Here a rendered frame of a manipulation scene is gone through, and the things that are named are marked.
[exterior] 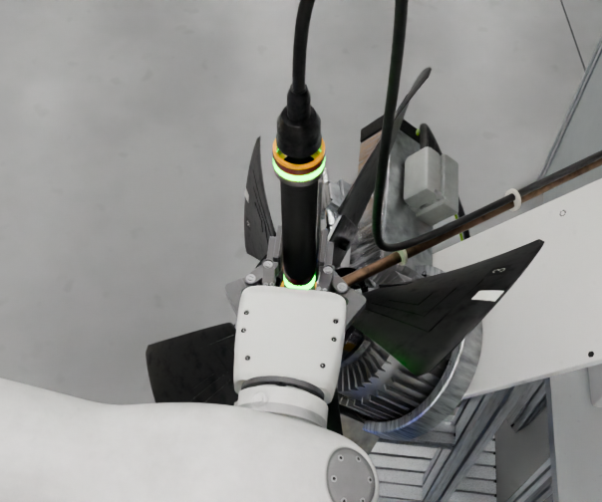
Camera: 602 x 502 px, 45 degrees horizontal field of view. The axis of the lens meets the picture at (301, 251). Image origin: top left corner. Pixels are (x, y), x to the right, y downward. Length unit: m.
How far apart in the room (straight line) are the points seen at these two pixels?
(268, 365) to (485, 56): 2.60
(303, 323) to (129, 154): 2.16
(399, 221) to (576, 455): 0.50
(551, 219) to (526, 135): 1.81
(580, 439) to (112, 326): 1.52
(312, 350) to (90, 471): 0.23
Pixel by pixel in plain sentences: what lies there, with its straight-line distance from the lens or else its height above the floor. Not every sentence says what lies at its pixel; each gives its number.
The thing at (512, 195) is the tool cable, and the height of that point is 1.37.
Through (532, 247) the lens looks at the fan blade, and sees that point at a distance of 0.84.
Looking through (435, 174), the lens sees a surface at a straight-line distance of 1.20.
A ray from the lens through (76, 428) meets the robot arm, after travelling 0.54.
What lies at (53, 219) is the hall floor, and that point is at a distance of 2.68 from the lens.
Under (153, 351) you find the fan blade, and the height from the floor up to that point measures 0.98.
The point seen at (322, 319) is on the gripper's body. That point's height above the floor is 1.49.
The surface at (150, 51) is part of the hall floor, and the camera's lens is 3.14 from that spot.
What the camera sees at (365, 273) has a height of 1.36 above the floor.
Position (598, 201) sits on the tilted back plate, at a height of 1.29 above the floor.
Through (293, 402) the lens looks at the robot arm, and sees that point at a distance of 0.62.
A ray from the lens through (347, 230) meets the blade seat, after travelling 1.03.
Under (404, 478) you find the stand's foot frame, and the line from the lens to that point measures 2.10.
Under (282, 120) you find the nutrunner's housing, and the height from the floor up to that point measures 1.66.
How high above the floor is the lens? 2.09
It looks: 58 degrees down
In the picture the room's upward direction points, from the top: straight up
